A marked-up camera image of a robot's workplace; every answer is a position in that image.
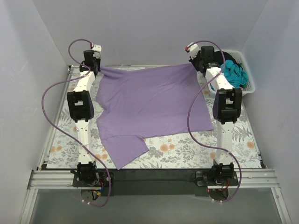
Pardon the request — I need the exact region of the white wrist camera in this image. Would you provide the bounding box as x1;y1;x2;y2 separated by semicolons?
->
185;42;200;59
91;43;102;59

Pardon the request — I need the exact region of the teal t shirt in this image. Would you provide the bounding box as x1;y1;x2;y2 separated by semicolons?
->
206;60;249;91

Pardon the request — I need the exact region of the black t shirt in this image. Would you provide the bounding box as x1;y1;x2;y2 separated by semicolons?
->
214;51;237;65

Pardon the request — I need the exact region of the green garment in basket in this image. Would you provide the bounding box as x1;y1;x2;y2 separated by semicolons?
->
237;63;245;89

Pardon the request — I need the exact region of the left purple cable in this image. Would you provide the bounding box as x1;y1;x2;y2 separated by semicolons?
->
41;39;115;208

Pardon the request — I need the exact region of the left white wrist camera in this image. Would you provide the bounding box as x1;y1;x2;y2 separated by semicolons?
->
91;43;102;59

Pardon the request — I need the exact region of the aluminium frame rail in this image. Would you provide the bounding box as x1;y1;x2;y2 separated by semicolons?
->
28;168;291;224

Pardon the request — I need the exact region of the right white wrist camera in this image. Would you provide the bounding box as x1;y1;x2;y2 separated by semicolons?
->
185;42;200;59

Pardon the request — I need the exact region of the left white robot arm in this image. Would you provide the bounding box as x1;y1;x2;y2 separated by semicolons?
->
67;45;101;187

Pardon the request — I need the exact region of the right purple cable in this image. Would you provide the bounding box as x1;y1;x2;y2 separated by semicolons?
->
186;40;242;203

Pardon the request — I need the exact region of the purple t shirt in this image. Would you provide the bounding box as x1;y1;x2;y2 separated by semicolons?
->
95;64;213;169

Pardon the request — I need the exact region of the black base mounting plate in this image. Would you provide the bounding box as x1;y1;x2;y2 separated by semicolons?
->
71;168;239;198

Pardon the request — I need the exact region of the white plastic laundry basket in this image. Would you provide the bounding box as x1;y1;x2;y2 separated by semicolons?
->
203;50;256;98

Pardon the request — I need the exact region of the floral patterned table mat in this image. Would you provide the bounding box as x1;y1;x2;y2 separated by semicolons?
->
45;66;262;169

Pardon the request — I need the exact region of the purple cable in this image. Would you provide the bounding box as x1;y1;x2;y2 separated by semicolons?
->
41;39;115;208
186;40;242;203

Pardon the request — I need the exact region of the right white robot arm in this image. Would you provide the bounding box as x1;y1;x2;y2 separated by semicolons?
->
185;43;242;187

